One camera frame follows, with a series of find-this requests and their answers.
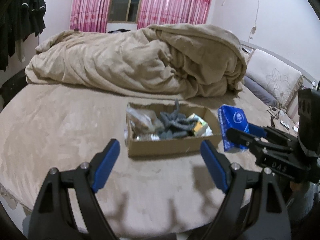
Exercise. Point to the clear snack bag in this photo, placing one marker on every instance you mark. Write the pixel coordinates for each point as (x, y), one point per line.
(144, 121)

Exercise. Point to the right hand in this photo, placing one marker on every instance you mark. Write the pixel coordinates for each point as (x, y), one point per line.
(296, 187)

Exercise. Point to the beige blanket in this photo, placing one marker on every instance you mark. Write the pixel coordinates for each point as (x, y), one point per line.
(171, 61)

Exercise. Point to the right pink curtain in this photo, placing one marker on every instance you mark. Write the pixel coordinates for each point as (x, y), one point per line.
(172, 12)

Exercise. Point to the black hanging clothes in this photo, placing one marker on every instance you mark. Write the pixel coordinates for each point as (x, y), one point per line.
(21, 19)

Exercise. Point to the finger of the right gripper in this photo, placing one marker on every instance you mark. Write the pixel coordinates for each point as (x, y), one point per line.
(257, 131)
(250, 139)

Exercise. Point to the white bed headboard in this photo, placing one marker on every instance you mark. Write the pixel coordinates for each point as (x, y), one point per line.
(308, 79)

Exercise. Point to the bear tissue pack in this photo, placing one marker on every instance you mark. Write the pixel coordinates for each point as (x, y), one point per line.
(201, 128)

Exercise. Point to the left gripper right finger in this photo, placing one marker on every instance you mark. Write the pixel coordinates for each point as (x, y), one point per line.
(218, 165)

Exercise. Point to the cardboard box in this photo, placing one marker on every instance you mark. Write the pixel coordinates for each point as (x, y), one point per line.
(164, 148)

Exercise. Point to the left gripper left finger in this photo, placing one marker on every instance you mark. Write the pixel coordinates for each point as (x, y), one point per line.
(102, 163)

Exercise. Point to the beige bed sheet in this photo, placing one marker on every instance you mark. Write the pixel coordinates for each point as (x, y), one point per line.
(46, 126)

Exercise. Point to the white embroidered pillow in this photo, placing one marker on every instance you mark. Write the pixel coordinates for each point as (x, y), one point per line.
(278, 78)

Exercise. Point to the pink curtain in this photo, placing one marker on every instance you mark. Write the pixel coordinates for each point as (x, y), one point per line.
(172, 12)
(89, 15)

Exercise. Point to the left pink curtain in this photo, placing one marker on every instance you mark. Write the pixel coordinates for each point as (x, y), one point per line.
(89, 15)

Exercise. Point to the window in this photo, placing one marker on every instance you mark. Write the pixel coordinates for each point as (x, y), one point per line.
(123, 11)

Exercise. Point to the grey pillow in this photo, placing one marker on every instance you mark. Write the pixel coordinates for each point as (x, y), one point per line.
(260, 92)

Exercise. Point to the blue tissue pack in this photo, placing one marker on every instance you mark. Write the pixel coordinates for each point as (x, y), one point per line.
(232, 117)

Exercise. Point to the grey dotted gloves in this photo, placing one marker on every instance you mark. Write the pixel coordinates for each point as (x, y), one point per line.
(176, 125)

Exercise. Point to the cotton swab bag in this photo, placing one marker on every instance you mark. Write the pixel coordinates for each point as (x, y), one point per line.
(147, 137)

